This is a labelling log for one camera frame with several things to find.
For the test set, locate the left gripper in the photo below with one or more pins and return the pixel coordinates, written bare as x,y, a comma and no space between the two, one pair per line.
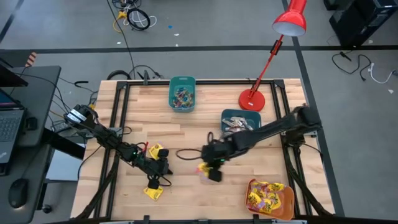
155,169

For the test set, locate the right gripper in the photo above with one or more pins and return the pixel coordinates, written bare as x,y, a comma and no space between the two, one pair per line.
220,151

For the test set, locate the light teal plastic bin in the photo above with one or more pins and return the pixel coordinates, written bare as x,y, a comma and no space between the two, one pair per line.
174,81

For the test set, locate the orange plastic bin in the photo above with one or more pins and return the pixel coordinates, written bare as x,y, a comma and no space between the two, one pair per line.
287,202

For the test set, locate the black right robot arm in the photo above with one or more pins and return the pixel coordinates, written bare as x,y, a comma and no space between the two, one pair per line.
280,126

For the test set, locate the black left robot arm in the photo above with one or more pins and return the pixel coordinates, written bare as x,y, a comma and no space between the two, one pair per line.
102,133

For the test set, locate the dark teal plastic bin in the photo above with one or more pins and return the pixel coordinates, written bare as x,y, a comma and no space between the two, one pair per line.
245,112

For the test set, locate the black table clamp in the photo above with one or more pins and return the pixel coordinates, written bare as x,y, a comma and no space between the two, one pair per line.
256,218
146,218

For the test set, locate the grey box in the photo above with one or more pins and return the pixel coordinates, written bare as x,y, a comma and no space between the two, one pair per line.
65,168

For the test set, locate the black power strip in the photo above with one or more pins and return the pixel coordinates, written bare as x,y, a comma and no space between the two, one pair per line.
59,127

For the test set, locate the black caster wheel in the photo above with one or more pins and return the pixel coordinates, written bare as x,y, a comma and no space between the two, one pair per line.
47,209

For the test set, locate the small black desk device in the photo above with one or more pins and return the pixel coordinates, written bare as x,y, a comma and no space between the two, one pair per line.
31,123

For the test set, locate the dark desk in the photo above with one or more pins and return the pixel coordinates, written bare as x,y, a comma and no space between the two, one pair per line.
40,93

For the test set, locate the black computer mouse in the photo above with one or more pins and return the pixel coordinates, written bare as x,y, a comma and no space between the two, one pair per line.
18,193

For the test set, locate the red desk lamp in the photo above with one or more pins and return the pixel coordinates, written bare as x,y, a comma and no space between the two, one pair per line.
290,18

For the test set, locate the grey laptop computer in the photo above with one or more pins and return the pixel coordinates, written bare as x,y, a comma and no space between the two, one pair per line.
9,124

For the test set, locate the orange black striped marker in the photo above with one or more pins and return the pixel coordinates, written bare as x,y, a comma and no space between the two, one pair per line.
31,59

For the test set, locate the black flat screen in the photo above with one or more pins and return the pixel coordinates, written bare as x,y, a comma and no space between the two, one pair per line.
9,79

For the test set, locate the black computer tower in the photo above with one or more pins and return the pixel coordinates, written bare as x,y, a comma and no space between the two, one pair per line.
360,21

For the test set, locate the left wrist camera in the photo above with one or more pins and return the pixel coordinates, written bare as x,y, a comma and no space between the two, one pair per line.
150,164

